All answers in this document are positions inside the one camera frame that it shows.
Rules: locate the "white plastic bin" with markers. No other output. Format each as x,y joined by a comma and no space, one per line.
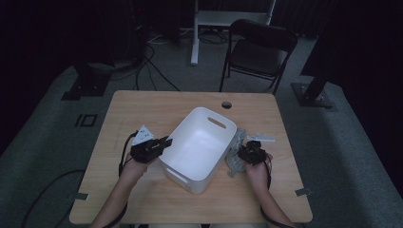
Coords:
196,148

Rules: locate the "person's left hand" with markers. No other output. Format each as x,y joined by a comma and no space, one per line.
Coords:
138,169

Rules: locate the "black stand with base plate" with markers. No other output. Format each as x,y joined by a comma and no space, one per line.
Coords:
313,95
87,85

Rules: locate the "grey tape strip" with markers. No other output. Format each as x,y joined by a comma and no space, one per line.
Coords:
81,196
303,192

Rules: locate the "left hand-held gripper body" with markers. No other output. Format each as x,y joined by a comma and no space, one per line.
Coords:
145,152

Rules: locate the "person's right hand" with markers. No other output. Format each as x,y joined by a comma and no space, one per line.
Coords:
258,174

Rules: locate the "dark equipment with red lights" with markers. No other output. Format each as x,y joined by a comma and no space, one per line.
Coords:
138,28

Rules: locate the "grey dish cloth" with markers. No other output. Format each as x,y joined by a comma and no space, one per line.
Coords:
236,158

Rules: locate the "black folding chair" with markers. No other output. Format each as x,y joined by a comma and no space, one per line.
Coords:
259,53

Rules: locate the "white metal stand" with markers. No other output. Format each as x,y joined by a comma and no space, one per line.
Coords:
221,17

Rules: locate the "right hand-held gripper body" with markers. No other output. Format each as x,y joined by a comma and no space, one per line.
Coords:
255,153

